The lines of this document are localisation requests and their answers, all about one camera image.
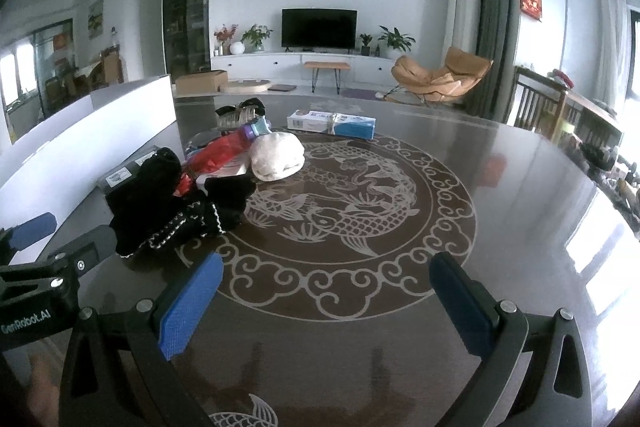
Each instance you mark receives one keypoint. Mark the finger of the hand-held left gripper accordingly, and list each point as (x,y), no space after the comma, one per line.
(35,227)
(92,247)

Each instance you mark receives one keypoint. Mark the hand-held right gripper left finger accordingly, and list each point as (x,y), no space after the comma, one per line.
(190,307)

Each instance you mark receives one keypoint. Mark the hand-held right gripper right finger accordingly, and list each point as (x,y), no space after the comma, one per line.
(460,307)

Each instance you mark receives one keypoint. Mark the dark grey box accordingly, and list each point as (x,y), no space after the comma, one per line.
(120,176)

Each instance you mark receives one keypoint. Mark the black knit glove white stitching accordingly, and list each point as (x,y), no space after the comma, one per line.
(200,217)

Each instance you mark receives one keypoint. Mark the black fuzzy cloth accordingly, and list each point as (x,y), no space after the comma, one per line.
(157,169)

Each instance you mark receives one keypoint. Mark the small white box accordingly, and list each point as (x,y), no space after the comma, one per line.
(225,172)

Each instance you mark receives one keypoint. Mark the cream white knit hat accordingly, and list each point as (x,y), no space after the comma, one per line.
(277,154)

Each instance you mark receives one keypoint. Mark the dark patterned round desktop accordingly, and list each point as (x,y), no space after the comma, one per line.
(500,207)

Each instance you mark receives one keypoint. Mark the person's left hand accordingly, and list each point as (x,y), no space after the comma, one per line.
(45,379)

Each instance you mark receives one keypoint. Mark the large white box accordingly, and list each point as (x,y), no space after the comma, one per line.
(100,132)

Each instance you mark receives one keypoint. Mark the glass sliding door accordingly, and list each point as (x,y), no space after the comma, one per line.
(45,72)

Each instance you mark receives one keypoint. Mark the wooden dining set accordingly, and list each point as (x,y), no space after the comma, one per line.
(107,69)

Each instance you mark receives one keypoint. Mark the cardboard box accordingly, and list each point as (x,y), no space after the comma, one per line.
(200,82)

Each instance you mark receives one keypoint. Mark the dark wooden chair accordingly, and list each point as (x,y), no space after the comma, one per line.
(535,102)

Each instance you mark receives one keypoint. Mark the round wooden tray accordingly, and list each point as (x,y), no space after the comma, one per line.
(245,86)

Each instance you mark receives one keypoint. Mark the orange lounge chair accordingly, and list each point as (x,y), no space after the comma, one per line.
(450,72)

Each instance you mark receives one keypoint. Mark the purple floor mat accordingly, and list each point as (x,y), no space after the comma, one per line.
(357,93)

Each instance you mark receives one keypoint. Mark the white round vase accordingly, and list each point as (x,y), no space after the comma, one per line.
(237,48)

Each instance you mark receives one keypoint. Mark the white tv cabinet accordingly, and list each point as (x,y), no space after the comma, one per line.
(260,64)

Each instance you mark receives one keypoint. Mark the red flower plant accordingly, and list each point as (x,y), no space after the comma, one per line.
(224,34)

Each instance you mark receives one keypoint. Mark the dark glass cabinet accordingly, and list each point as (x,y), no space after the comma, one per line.
(187,7)

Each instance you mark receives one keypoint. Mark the green potted plant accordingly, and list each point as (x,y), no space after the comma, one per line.
(256,36)

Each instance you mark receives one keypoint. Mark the wooden bench metal legs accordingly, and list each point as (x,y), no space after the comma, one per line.
(327,66)

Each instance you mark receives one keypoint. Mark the large leafy potted plant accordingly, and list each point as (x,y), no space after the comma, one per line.
(395,38)

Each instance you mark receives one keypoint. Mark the grey curtain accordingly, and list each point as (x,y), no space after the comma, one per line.
(495,32)

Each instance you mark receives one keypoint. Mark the small potted plant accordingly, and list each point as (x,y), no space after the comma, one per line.
(365,43)

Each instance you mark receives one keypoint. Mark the white standing air conditioner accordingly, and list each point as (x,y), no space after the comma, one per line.
(462,12)

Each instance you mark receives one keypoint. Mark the white sheer curtain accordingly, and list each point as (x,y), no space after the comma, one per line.
(614,42)

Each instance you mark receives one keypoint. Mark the black television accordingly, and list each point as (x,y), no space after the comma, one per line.
(320,28)

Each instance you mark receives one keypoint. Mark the framed wall picture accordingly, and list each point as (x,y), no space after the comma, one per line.
(95,17)

